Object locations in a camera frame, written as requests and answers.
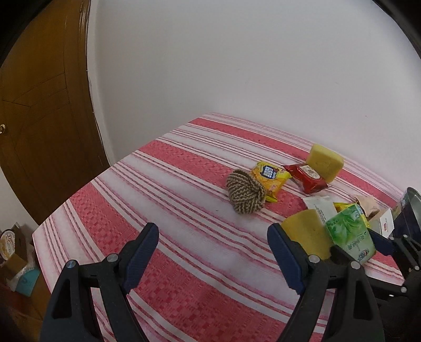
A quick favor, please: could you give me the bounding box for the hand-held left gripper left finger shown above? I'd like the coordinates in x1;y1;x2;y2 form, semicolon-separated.
41;222;160;342

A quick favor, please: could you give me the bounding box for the brown wooden door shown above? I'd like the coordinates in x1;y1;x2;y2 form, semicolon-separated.
0;0;109;225

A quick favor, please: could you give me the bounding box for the yellow sponge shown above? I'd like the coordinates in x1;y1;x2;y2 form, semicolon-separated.
281;210;334;262
306;144;344;182

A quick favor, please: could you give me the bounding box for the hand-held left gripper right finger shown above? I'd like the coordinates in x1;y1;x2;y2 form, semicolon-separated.
267;224;385;342

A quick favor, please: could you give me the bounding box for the round snack tub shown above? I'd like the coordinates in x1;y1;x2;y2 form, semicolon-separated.
0;230;17;261

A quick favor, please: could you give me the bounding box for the green tissue pack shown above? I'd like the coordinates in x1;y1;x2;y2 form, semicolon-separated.
324;203;377;266

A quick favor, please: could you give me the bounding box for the red snack packet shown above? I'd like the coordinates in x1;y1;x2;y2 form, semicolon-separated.
283;163;329;194

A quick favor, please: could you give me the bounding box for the brown beige rope ball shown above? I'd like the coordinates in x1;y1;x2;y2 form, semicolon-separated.
226;169;266;215

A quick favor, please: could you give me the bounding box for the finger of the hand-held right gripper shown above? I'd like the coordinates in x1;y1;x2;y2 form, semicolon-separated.
330;245;354;264
368;228;421;274

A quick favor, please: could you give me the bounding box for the teal box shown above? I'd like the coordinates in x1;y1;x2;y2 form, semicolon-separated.
15;268;42;296

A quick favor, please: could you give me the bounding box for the round metal tin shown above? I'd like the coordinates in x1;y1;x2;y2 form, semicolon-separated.
390;187;421;240

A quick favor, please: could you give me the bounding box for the white packet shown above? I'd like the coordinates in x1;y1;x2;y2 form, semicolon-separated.
302;195;336;227

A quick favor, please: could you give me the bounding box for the yellow tissue pack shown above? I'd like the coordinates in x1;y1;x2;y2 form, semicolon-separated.
333;201;357;213

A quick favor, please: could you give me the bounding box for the red white striped tablecloth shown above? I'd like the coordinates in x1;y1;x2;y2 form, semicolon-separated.
32;112;410;342

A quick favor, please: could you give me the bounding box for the white box with red label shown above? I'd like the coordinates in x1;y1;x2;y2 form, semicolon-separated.
368;208;395;237

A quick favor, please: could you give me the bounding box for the brown cardboard box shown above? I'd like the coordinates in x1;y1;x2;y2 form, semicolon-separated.
0;222;33;284

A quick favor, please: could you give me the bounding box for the beige packet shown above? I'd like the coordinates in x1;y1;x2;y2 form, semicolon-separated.
353;194;382;219

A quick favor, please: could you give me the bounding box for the yellow snack packet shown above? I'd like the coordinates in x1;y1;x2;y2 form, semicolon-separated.
252;160;293;202

